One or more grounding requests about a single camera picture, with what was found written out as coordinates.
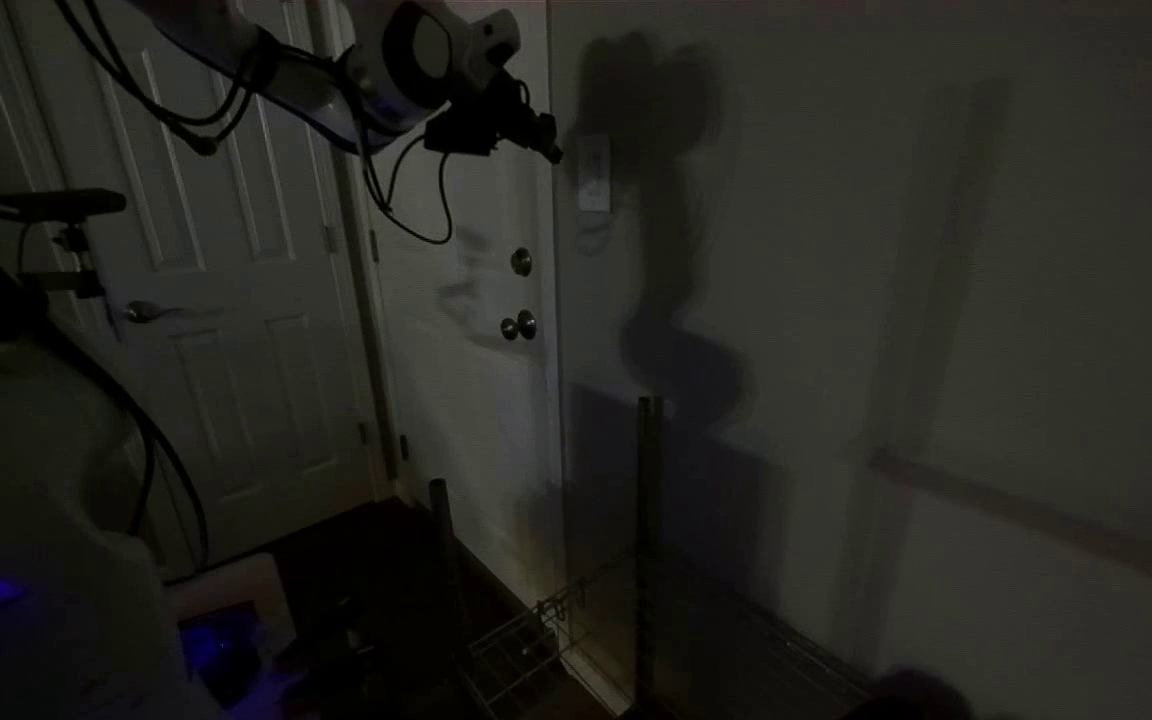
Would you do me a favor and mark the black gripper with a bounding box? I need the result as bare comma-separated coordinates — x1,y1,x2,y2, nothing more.
421,68,568,167

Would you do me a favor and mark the plain white door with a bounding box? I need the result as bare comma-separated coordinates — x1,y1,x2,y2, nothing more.
311,0,564,604

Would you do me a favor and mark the white panel door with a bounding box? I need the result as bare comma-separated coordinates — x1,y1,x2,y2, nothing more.
0,0,394,570

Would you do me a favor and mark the blue lit box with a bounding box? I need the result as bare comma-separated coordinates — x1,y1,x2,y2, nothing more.
170,555,303,710

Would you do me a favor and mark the dark round object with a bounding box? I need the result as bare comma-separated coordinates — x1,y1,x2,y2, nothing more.
838,669,980,720

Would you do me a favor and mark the white wall light switch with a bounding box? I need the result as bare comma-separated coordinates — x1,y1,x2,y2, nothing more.
572,132,610,218

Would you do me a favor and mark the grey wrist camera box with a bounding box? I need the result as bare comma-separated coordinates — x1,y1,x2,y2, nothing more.
440,8,529,75

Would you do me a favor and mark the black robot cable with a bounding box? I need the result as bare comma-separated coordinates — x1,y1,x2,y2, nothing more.
50,0,464,250

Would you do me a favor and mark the tall metal rack post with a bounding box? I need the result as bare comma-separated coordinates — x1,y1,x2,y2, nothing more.
631,387,668,710

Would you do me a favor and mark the metal door lever handle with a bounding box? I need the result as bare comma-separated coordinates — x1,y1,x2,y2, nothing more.
116,301,188,333

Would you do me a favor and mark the black camera on stand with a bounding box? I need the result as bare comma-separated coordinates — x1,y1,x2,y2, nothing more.
0,189,132,304

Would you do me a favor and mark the wire rack shelf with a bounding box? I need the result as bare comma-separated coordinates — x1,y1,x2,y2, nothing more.
460,583,641,710

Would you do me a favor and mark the wall handrail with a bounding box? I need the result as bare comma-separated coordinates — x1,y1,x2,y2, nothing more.
866,448,1152,594

